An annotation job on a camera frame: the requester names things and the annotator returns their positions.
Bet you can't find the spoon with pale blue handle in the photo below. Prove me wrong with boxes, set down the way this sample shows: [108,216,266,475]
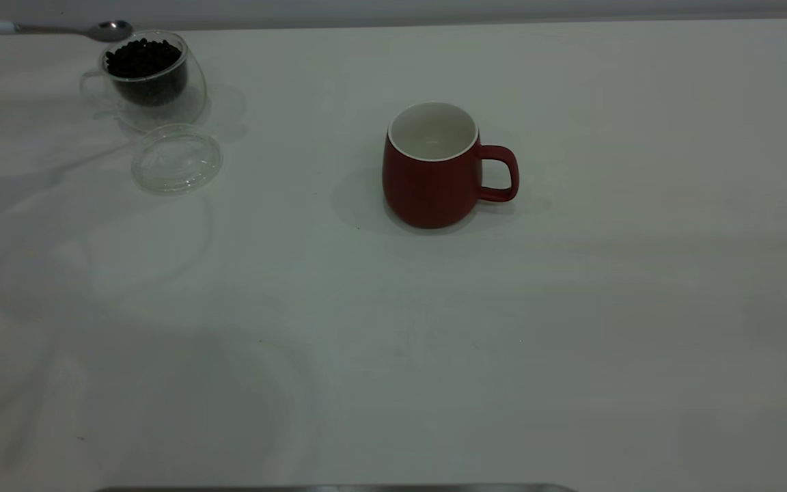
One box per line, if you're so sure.
[0,20,134,43]

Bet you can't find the red ceramic mug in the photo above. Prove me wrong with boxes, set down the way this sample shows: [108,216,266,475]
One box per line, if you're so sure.
[382,101,521,230]

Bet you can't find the dark coffee beans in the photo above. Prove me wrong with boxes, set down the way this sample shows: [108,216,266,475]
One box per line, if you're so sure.
[105,39,188,107]

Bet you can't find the clear glass cup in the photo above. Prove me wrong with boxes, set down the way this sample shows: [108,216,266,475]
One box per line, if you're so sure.
[79,29,208,133]

